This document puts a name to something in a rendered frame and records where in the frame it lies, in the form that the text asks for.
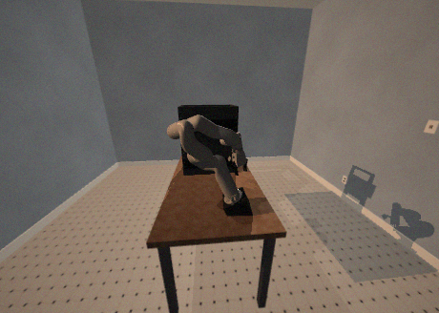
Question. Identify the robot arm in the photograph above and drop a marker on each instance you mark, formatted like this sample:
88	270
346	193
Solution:
202	157

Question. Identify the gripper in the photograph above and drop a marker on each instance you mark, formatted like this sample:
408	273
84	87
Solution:
239	159

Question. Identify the black open-frame rack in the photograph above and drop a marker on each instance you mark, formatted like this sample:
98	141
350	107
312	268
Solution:
226	116

